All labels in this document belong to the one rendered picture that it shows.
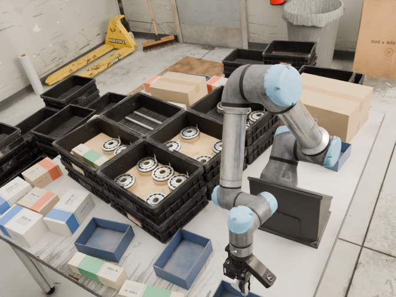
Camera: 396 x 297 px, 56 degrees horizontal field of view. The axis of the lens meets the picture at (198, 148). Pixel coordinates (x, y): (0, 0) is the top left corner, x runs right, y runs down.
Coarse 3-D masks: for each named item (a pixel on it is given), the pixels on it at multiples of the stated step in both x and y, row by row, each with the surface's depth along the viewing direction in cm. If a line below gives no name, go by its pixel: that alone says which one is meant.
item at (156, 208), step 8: (136, 144) 177; (152, 144) 176; (168, 152) 169; (112, 160) 170; (184, 160) 163; (104, 168) 167; (200, 168) 157; (192, 176) 153; (112, 184) 158; (184, 184) 151; (128, 192) 151; (176, 192) 148; (136, 200) 148; (144, 200) 146; (160, 200) 145; (168, 200) 146; (152, 208) 142; (160, 208) 144
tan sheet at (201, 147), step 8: (176, 136) 195; (200, 136) 192; (208, 136) 191; (184, 144) 188; (192, 144) 188; (200, 144) 187; (208, 144) 186; (184, 152) 183; (192, 152) 183; (200, 152) 182; (208, 152) 181
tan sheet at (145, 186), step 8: (136, 168) 179; (136, 176) 174; (144, 176) 173; (144, 184) 169; (152, 184) 168; (136, 192) 165; (144, 192) 165; (152, 192) 164; (160, 192) 163; (168, 192) 162
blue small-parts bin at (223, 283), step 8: (224, 280) 129; (216, 288) 127; (224, 288) 133; (232, 288) 129; (216, 296) 128; (224, 296) 132; (232, 296) 131; (240, 296) 130; (248, 296) 127; (256, 296) 124
